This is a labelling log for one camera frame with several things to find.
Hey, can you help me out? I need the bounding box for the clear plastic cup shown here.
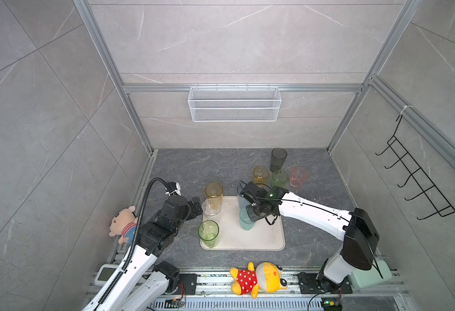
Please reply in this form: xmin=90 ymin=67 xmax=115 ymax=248
xmin=201 ymin=198 xmax=222 ymax=220

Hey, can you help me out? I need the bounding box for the tall green plastic cup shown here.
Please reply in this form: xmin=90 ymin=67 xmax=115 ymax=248
xmin=198 ymin=220 xmax=220 ymax=248

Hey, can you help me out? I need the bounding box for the tall amber plastic cup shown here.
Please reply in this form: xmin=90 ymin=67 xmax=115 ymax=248
xmin=205 ymin=182 xmax=223 ymax=200

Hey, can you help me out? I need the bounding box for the teal plastic cup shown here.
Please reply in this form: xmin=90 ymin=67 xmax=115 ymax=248
xmin=239 ymin=207 xmax=255 ymax=231

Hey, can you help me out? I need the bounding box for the beige plastic tray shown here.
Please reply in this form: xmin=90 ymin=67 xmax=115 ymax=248
xmin=200 ymin=196 xmax=285 ymax=251

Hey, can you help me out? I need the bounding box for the dark grey plastic cup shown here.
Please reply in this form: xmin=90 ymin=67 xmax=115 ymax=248
xmin=270 ymin=148 xmax=288 ymax=172

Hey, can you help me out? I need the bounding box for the blue plastic cup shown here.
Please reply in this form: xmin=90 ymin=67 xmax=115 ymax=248
xmin=236 ymin=185 xmax=251 ymax=209

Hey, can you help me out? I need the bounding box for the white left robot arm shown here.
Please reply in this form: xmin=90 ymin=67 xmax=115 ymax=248
xmin=83 ymin=178 xmax=202 ymax=310

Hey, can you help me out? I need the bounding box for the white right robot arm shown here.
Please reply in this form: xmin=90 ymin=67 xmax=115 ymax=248
xmin=239 ymin=181 xmax=380 ymax=292

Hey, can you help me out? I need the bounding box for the short amber plastic cup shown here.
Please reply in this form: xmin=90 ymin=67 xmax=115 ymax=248
xmin=253 ymin=166 xmax=270 ymax=185

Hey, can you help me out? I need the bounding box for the short green plastic cup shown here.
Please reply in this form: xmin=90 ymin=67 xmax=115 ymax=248
xmin=271 ymin=170 xmax=289 ymax=188

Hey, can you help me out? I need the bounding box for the pink boy plush doll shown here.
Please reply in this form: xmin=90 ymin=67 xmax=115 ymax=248
xmin=109 ymin=206 xmax=138 ymax=244

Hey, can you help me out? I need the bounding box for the pink plastic cup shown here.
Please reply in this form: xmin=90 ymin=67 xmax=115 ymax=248
xmin=290 ymin=167 xmax=309 ymax=188

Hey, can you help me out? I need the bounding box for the white digital timer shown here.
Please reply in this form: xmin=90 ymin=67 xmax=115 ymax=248
xmin=94 ymin=264 xmax=118 ymax=286

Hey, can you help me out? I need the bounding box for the yellow bear plush toy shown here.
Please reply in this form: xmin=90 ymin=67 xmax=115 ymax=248
xmin=229 ymin=262 xmax=288 ymax=299

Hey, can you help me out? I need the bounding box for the mint green pouch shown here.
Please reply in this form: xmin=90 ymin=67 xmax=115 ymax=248
xmin=349 ymin=259 xmax=393 ymax=290

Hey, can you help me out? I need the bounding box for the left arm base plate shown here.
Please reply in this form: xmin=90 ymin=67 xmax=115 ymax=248
xmin=173 ymin=273 xmax=198 ymax=295

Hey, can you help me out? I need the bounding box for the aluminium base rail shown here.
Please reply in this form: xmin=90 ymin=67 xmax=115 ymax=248
xmin=85 ymin=267 xmax=411 ymax=300

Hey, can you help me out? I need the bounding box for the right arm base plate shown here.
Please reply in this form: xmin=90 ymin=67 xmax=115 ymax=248
xmin=296 ymin=272 xmax=353 ymax=294

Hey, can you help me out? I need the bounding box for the white wire mesh basket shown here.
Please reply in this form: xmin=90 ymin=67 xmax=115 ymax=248
xmin=188 ymin=86 xmax=282 ymax=123

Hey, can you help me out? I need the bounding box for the black wire hook rack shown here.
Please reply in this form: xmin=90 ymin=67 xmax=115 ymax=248
xmin=375 ymin=115 xmax=455 ymax=220

